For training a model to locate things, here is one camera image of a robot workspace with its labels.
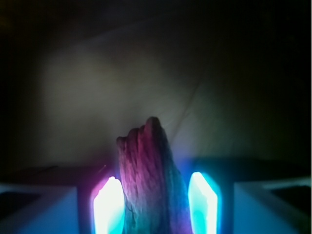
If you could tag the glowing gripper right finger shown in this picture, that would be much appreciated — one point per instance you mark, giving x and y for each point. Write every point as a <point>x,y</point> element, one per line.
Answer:
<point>211,197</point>

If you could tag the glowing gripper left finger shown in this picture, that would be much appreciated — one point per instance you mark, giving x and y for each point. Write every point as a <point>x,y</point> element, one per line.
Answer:
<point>101,202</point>

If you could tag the dark brown wood chip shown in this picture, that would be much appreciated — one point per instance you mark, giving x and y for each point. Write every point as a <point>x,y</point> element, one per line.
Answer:
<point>156,200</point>

